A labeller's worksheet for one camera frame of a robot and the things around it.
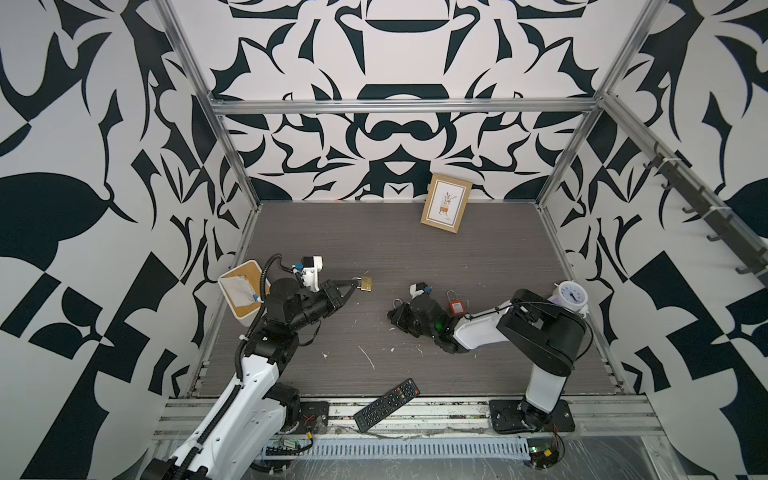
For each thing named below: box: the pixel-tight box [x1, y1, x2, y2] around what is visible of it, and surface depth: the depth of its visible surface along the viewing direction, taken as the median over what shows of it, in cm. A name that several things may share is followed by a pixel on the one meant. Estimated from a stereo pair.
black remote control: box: [353, 378, 420, 433], surface depth 77 cm
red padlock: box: [446, 289, 466, 316], surface depth 93 cm
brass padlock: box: [360, 276, 373, 292], surface depth 76 cm
